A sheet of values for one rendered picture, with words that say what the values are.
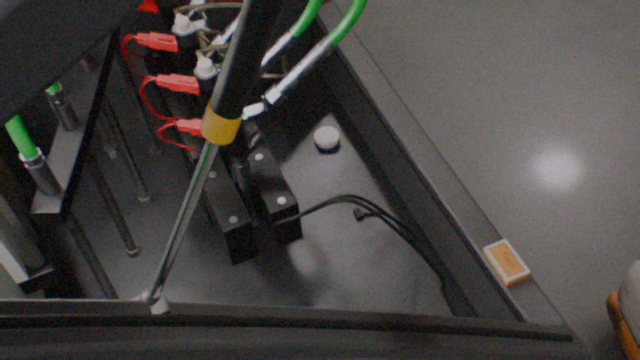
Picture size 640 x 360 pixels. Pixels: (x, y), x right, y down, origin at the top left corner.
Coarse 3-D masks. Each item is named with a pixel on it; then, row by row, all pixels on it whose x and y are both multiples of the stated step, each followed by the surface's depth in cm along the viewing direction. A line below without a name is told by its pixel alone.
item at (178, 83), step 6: (162, 78) 97; (168, 78) 97; (174, 78) 97; (180, 78) 96; (186, 78) 96; (192, 78) 96; (162, 84) 97; (168, 84) 96; (174, 84) 96; (180, 84) 96; (186, 84) 96; (192, 84) 96; (174, 90) 97; (180, 90) 97; (186, 90) 96; (192, 90) 96; (198, 90) 96
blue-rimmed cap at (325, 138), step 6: (324, 126) 123; (330, 126) 123; (318, 132) 123; (324, 132) 123; (330, 132) 123; (336, 132) 123; (318, 138) 122; (324, 138) 122; (330, 138) 122; (336, 138) 122; (318, 144) 122; (324, 144) 122; (330, 144) 121; (336, 144) 122
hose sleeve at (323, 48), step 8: (328, 40) 87; (320, 48) 87; (328, 48) 87; (304, 56) 88; (312, 56) 87; (320, 56) 87; (304, 64) 87; (312, 64) 87; (288, 72) 88; (296, 72) 88; (304, 72) 88; (280, 80) 89; (288, 80) 88; (296, 80) 88; (280, 88) 89; (288, 88) 89
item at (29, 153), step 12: (360, 0) 84; (348, 12) 85; (360, 12) 85; (348, 24) 86; (336, 36) 86; (12, 120) 77; (12, 132) 78; (24, 132) 79; (24, 144) 80; (24, 156) 81; (36, 156) 82
